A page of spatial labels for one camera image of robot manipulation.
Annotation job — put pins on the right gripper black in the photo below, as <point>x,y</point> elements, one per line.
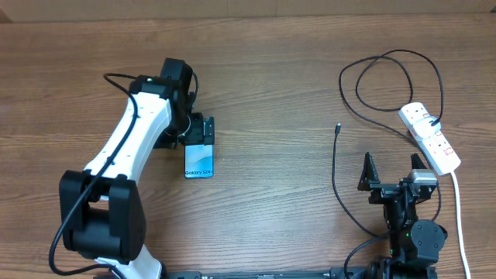
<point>382,191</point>

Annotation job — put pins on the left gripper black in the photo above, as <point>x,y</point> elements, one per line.
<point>199,135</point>

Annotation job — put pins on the Samsung Galaxy smartphone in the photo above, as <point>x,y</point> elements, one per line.
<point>198,161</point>

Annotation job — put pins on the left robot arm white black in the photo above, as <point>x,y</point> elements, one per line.
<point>103,224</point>

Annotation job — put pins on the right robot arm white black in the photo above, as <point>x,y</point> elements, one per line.
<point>414,243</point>

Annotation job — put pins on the white charger plug adapter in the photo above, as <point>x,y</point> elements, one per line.
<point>425,127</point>

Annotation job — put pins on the white power strip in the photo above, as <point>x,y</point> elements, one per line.
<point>437,149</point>

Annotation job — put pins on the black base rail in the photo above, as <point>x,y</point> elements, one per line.
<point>333,273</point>

